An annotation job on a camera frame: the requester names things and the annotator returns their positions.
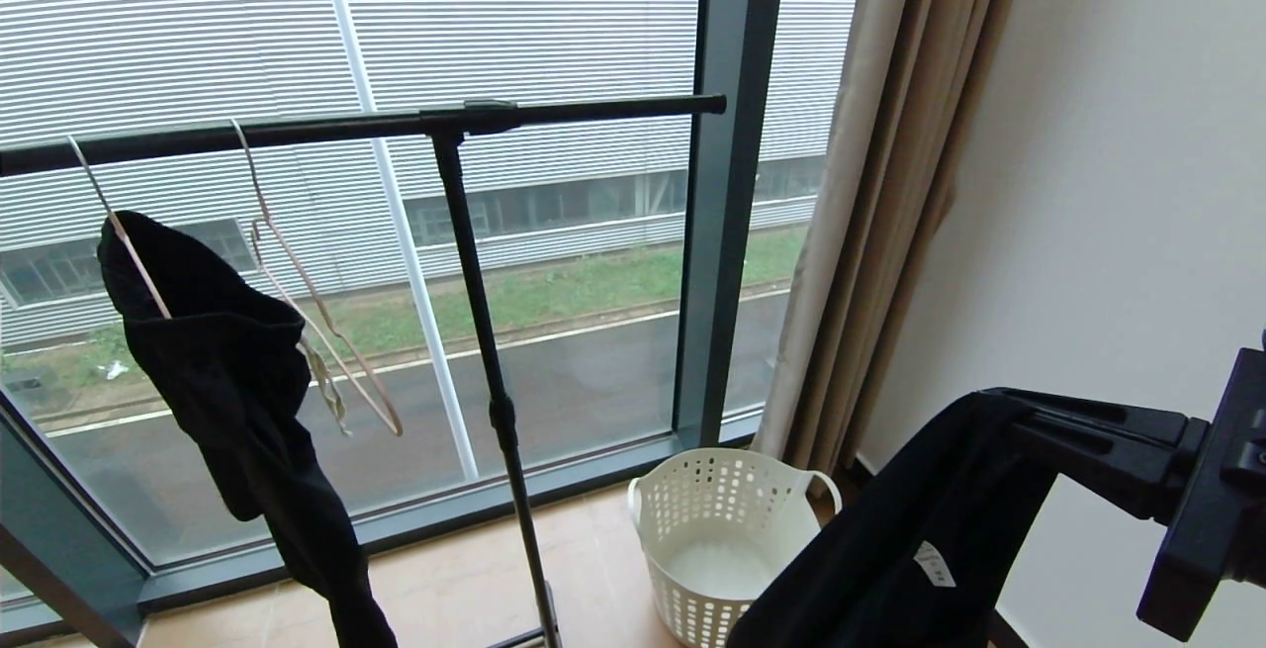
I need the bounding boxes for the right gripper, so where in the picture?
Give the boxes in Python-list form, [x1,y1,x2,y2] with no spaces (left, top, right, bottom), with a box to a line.
[979,331,1266,644]

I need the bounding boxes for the black shorts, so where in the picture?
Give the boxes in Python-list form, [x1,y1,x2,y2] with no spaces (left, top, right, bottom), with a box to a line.
[97,211,399,648]

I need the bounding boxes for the pink clothes hanger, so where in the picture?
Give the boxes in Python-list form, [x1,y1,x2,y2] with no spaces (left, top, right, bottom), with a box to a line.
[67,134,175,321]
[230,119,405,437]

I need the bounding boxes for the white laundry basket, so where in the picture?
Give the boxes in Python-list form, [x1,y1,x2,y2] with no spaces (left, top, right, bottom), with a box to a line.
[628,448,844,648]

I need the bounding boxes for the black clothes rack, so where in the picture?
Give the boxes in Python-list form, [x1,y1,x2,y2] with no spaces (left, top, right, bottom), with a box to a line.
[0,94,728,648]

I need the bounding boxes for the beige curtain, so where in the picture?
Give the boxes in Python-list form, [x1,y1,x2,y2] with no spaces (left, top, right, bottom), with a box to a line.
[752,0,1030,476]

